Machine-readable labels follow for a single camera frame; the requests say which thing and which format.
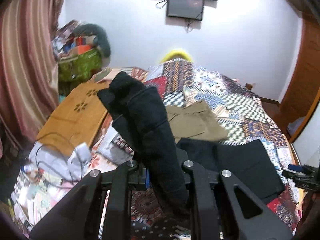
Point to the patchwork patterned bedsheet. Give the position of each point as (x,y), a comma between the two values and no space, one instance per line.
(240,112)

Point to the dark navy pants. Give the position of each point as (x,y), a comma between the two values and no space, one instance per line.
(249,162)

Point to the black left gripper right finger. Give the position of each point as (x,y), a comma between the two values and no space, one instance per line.
(223,207)

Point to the black pants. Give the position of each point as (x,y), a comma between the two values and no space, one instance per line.
(140,117)

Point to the green patterned bag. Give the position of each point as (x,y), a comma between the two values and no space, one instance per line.
(79,68)

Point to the wooden folding lap table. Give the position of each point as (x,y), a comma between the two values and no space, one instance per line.
(76,119)

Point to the grey neck pillow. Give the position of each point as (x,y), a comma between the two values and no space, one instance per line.
(95,35)

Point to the wooden door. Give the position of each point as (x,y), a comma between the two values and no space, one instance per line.
(302,95)

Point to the yellow pillow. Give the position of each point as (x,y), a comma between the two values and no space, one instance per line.
(176,54)

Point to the striped maroon curtain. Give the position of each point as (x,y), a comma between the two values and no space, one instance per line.
(29,71)

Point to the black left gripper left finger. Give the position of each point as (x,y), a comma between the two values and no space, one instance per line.
(98,207)

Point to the khaki folded pants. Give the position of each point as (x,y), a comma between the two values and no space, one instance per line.
(195,122)

